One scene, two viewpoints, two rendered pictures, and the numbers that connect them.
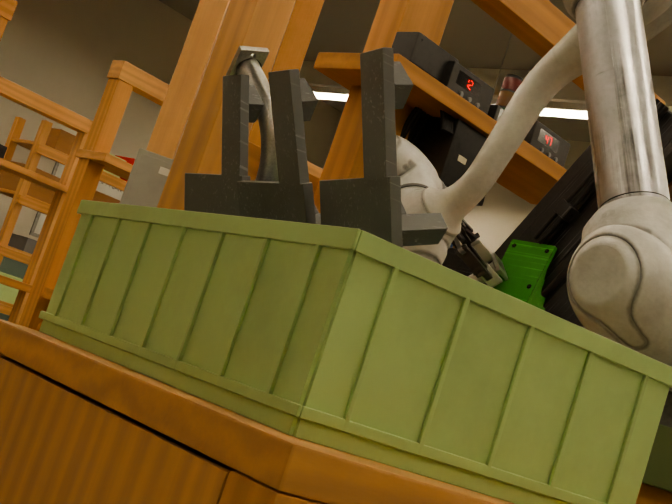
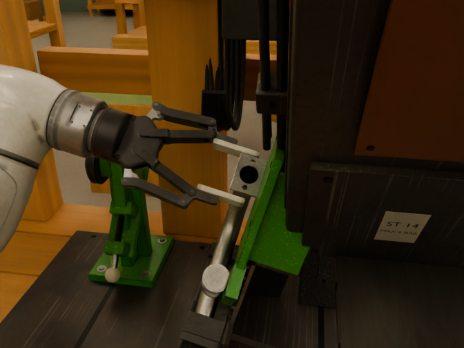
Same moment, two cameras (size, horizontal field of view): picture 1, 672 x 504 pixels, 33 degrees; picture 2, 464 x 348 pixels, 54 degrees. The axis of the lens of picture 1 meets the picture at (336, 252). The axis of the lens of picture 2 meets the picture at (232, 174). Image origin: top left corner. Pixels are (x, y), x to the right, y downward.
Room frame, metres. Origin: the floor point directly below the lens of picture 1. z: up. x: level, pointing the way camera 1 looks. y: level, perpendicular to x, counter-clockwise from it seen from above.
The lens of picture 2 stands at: (2.03, -0.78, 1.49)
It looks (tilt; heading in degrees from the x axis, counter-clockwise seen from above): 27 degrees down; 53
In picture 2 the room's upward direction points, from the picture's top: straight up
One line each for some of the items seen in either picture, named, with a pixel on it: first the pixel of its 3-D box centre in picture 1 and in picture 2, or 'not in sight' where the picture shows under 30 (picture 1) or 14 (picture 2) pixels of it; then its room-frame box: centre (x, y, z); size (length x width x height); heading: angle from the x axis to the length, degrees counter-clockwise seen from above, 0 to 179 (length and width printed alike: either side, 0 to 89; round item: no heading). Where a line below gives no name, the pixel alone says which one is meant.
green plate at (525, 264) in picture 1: (521, 288); (282, 209); (2.40, -0.40, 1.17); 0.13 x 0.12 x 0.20; 134
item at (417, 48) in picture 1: (423, 60); not in sight; (2.45, -0.05, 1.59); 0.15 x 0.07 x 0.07; 134
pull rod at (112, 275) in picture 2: not in sight; (114, 264); (2.26, -0.11, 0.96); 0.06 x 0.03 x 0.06; 44
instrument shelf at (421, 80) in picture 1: (474, 139); not in sight; (2.68, -0.23, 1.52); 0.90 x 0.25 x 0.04; 134
